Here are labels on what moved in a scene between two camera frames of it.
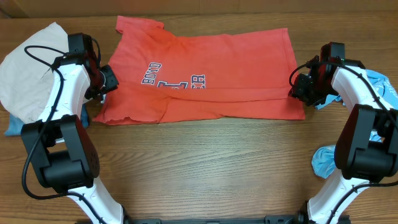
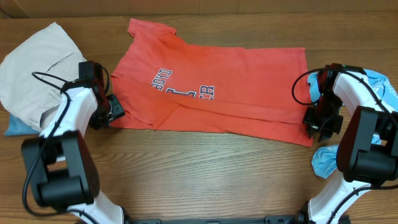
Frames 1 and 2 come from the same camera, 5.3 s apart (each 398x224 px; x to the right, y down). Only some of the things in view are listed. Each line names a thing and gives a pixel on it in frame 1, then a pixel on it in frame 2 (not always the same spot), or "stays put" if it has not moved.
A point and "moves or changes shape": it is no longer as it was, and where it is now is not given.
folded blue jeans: [14, 125] stays put
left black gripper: [112, 81] → [119, 111]
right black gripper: [298, 92] → [315, 126]
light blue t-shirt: [324, 162] stays put
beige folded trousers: [25, 74] stays put
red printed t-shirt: [166, 78] moves or changes shape
